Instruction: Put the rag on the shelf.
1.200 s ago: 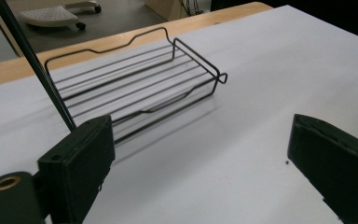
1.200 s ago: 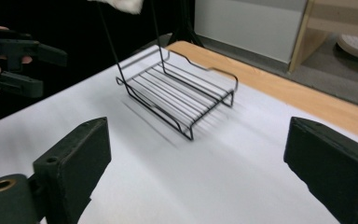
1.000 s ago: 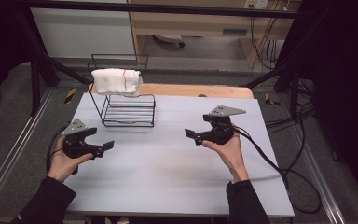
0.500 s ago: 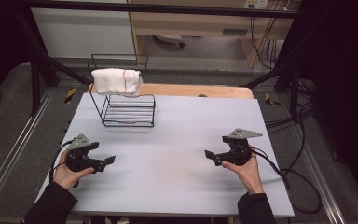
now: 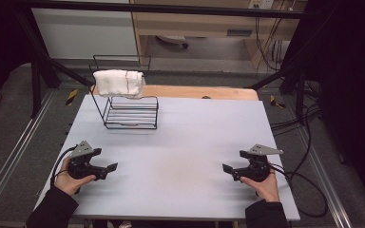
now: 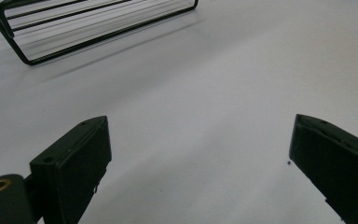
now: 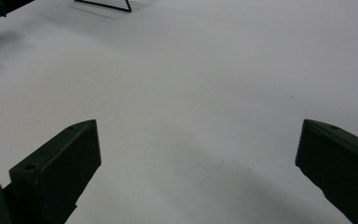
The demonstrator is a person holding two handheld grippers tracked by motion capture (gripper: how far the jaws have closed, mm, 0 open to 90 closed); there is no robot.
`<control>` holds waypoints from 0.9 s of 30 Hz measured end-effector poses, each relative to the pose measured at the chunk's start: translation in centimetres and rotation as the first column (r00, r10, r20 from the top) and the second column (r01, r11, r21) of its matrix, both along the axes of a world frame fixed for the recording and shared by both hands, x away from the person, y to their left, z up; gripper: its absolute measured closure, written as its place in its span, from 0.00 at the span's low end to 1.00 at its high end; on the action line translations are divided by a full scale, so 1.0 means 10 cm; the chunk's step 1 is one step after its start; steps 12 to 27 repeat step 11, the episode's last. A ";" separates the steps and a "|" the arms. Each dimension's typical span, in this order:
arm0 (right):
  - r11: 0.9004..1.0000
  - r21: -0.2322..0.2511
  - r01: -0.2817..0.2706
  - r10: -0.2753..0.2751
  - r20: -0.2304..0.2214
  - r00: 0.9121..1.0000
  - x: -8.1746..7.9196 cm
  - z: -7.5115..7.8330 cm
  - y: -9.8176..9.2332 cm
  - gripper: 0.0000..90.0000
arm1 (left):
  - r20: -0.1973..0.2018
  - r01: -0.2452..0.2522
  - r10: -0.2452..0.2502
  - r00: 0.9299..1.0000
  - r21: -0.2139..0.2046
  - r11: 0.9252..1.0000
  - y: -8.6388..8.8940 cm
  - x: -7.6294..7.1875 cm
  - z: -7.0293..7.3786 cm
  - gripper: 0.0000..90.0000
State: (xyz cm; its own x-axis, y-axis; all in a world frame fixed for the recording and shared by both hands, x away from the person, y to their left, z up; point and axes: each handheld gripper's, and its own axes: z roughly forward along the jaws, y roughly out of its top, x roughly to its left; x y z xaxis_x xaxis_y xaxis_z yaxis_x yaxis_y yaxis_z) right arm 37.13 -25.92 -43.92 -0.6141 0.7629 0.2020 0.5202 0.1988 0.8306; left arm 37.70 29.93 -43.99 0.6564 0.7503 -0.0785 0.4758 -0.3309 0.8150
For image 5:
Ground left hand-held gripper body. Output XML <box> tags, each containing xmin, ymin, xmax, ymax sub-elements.
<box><xmin>67</xmin><ymin>141</ymin><xmax>109</xmax><ymax>181</ymax></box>

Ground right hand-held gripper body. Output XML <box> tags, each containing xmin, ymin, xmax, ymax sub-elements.
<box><xmin>232</xmin><ymin>143</ymin><xmax>284</xmax><ymax>183</ymax></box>

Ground black wire rack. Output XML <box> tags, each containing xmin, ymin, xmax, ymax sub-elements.
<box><xmin>88</xmin><ymin>54</ymin><xmax>160</xmax><ymax>130</ymax></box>

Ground white towel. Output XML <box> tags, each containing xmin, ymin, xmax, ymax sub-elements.
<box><xmin>92</xmin><ymin>68</ymin><xmax>146</xmax><ymax>100</ymax></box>

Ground person's left hand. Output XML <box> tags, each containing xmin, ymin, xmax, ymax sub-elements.
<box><xmin>53</xmin><ymin>157</ymin><xmax>97</xmax><ymax>197</ymax></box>

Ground person's right hand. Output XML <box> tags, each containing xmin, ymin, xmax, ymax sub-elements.
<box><xmin>240</xmin><ymin>171</ymin><xmax>281</xmax><ymax>203</ymax></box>

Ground white table mat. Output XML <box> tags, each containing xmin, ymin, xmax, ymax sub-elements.
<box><xmin>34</xmin><ymin>94</ymin><xmax>301</xmax><ymax>222</ymax></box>

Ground white panel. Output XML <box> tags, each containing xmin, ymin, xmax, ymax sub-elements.
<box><xmin>30</xmin><ymin>8</ymin><xmax>140</xmax><ymax>62</ymax></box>

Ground black curtain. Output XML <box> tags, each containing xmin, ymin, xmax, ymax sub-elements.
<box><xmin>288</xmin><ymin>0</ymin><xmax>365</xmax><ymax>208</ymax></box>
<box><xmin>0</xmin><ymin>0</ymin><xmax>43</xmax><ymax>116</ymax></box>

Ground chair base with caster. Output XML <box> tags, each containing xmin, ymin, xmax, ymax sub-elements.
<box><xmin>155</xmin><ymin>34</ymin><xmax>190</xmax><ymax>49</ymax></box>

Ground wooden desk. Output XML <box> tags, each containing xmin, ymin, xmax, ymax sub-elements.
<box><xmin>129</xmin><ymin>0</ymin><xmax>309</xmax><ymax>69</ymax></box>

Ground white power strip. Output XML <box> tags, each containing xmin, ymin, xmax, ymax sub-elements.
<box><xmin>248</xmin><ymin>0</ymin><xmax>276</xmax><ymax>10</ymax></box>

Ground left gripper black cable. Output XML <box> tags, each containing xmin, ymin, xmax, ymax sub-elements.
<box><xmin>49</xmin><ymin>145</ymin><xmax>77</xmax><ymax>188</ymax></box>

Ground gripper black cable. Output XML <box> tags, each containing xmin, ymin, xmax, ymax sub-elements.
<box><xmin>49</xmin><ymin>145</ymin><xmax>77</xmax><ymax>188</ymax></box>
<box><xmin>268</xmin><ymin>162</ymin><xmax>329</xmax><ymax>219</ymax></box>

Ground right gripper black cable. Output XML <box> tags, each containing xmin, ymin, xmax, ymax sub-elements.
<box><xmin>268</xmin><ymin>162</ymin><xmax>329</xmax><ymax>219</ymax></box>

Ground black floor cables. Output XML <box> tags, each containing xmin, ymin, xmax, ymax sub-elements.
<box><xmin>270</xmin><ymin>80</ymin><xmax>323</xmax><ymax>138</ymax></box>

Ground aluminium floor rail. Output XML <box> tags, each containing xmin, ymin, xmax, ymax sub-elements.
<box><xmin>0</xmin><ymin>89</ymin><xmax>57</xmax><ymax>219</ymax></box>
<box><xmin>298</xmin><ymin>126</ymin><xmax>354</xmax><ymax>228</ymax></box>

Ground black frame stand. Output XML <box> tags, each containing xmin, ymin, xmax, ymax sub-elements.
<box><xmin>248</xmin><ymin>60</ymin><xmax>309</xmax><ymax>125</ymax></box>
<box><xmin>12</xmin><ymin>9</ymin><xmax>95</xmax><ymax>119</ymax></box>

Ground hanging desk cables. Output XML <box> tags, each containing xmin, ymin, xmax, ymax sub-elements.
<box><xmin>254</xmin><ymin>17</ymin><xmax>285</xmax><ymax>72</ymax></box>

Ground black frame crossbar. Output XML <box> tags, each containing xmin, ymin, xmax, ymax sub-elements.
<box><xmin>22</xmin><ymin>0</ymin><xmax>313</xmax><ymax>20</ymax></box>

